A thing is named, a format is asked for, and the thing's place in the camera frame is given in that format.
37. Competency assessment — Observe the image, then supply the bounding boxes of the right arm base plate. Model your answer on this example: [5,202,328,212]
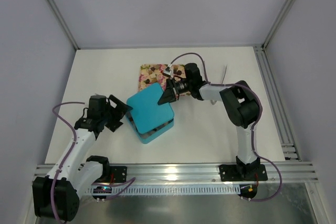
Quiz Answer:
[219,164,268,182]

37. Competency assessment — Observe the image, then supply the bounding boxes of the metal tongs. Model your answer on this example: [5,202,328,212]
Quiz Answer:
[211,65,227,105]

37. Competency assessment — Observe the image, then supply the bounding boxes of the teal box lid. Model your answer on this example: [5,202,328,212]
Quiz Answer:
[127,83,174,134]

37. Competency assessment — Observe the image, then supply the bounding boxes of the teal chocolate box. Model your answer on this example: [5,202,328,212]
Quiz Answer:
[125,112,174,144]

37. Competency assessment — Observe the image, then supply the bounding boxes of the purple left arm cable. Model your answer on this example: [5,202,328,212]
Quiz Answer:
[51,101,137,222]

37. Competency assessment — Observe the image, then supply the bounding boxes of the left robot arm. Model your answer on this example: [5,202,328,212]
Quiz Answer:
[32,95,133,223]

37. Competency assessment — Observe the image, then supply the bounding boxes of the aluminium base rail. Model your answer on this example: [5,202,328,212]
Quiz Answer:
[34,162,320,196]

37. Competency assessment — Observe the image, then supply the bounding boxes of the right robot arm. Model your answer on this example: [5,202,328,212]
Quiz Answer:
[158,63,267,182]

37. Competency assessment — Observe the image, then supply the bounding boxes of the floral rectangular tray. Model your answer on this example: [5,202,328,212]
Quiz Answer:
[138,63,186,100]

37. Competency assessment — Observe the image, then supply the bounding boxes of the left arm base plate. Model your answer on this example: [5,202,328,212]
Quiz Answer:
[108,166,128,184]

